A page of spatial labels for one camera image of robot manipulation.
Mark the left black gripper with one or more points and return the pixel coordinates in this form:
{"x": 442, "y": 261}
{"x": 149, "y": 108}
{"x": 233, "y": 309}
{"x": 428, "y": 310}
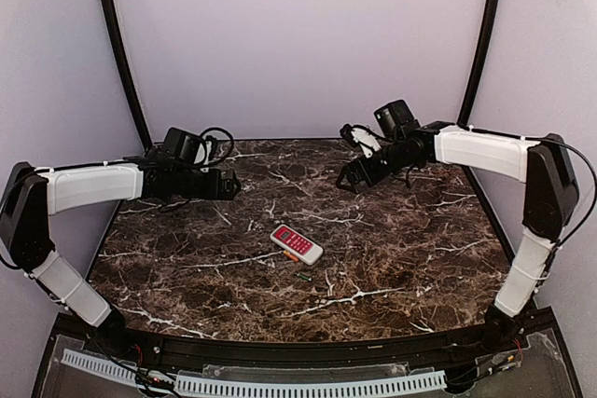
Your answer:
{"x": 219, "y": 184}

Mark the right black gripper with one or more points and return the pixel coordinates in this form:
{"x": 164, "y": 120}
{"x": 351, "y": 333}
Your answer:
{"x": 360, "y": 171}

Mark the white red remote control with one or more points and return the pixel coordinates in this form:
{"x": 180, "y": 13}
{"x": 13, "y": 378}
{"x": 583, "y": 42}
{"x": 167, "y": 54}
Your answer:
{"x": 304, "y": 249}

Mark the orange battery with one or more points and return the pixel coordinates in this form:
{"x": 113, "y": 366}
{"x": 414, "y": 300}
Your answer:
{"x": 290, "y": 256}

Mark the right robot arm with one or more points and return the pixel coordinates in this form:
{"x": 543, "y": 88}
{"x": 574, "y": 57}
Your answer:
{"x": 543, "y": 165}

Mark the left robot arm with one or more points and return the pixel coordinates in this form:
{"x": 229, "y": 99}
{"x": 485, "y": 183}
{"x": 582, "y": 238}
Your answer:
{"x": 184, "y": 165}

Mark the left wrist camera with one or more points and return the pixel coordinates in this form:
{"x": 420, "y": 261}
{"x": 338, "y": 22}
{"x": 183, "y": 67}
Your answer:
{"x": 205, "y": 155}

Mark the black front rail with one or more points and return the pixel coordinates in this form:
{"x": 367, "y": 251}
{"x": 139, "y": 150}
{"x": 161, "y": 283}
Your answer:
{"x": 455, "y": 347}

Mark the centre white cable duct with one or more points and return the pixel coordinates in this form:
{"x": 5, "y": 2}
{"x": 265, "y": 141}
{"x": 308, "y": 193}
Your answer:
{"x": 387, "y": 387}

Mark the white cable duct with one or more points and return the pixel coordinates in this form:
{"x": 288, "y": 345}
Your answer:
{"x": 387, "y": 387}
{"x": 99, "y": 367}

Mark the left white cable duct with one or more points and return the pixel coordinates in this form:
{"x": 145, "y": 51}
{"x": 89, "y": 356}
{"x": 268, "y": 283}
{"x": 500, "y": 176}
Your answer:
{"x": 99, "y": 367}

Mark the left black frame post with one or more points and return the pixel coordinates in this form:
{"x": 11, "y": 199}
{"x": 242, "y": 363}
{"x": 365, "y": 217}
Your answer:
{"x": 125, "y": 73}

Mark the black frame post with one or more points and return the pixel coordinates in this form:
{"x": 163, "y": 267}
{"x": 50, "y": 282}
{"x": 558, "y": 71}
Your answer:
{"x": 125, "y": 73}
{"x": 478, "y": 62}

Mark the right black frame post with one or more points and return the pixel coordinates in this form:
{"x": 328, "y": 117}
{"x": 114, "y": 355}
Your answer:
{"x": 478, "y": 62}

